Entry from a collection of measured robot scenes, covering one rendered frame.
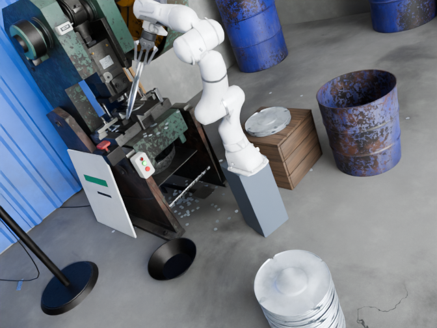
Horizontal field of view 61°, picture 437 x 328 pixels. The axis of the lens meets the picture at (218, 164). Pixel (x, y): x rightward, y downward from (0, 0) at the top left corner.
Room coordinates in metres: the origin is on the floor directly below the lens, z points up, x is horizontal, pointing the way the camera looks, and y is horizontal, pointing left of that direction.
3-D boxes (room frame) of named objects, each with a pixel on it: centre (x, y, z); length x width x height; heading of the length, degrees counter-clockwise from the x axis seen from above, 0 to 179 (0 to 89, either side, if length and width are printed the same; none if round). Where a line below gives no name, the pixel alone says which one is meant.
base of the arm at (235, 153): (1.56, -0.13, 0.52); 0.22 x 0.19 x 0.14; 21
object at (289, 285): (0.92, -0.07, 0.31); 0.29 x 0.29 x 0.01
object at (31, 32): (2.08, 0.59, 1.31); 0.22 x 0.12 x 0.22; 37
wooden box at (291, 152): (2.03, -0.39, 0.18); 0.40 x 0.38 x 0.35; 34
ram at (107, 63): (2.18, 0.36, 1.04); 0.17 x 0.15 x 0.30; 37
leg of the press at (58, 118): (2.17, 0.68, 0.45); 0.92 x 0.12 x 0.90; 37
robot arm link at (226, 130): (1.61, -0.16, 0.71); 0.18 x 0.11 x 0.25; 104
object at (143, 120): (2.07, 0.28, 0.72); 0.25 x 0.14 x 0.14; 37
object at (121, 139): (2.21, 0.38, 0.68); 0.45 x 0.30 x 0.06; 127
